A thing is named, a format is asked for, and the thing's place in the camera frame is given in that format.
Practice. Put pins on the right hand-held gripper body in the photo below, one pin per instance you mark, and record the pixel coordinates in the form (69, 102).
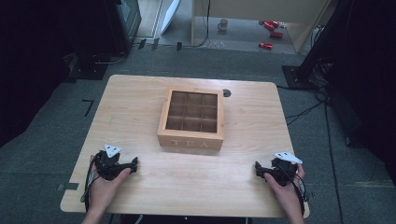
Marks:
(285, 172)

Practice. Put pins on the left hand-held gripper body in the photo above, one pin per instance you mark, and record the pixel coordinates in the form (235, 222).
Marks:
(107, 163)

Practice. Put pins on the wooden tea box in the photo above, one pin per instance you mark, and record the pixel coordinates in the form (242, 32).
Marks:
(190, 139)

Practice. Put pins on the person's right hand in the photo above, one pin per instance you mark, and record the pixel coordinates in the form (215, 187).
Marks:
(288, 196)

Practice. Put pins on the person's left hand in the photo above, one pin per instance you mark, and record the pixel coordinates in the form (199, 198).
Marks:
(104, 189)

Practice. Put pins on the black table grommet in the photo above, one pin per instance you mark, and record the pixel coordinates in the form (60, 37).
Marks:
(227, 92)

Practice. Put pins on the black tape strip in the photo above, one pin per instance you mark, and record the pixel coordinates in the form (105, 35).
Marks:
(179, 46)
(142, 44)

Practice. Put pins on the red can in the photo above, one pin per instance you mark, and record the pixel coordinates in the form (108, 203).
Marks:
(269, 25)
(265, 45)

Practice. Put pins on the black metal stand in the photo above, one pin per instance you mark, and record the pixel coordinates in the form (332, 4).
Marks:
(314, 53)

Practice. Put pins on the black cabinet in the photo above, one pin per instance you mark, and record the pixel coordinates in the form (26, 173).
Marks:
(123, 25)

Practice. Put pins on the grey mug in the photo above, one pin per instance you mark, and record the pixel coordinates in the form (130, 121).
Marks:
(222, 24)

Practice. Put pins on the white board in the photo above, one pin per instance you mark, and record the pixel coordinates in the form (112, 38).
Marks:
(169, 14)

